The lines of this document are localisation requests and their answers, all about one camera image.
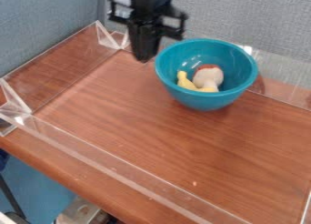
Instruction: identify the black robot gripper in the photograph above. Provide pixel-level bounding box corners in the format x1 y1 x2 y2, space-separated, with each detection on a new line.
109 0 189 63

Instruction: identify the white mushroom with red cap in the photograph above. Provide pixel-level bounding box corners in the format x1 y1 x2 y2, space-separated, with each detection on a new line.
193 64 223 92

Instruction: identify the teal blue plastic bowl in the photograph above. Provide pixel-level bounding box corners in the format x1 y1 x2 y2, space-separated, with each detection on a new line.
155 38 259 111

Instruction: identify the yellow toy banana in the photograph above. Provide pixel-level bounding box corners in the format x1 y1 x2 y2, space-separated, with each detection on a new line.
178 71 219 93

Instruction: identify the clear acrylic table barrier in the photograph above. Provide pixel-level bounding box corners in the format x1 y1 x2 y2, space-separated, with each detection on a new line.
0 24 311 224

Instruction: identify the metal table leg bracket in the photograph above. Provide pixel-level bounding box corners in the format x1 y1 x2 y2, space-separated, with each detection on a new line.
54 197 121 224

